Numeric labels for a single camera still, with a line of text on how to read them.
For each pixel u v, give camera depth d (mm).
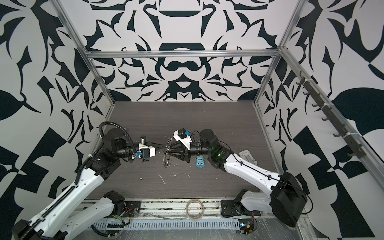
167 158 638
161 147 624
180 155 624
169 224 711
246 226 711
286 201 405
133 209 732
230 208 744
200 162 884
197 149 619
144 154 510
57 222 406
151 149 531
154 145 636
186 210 729
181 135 582
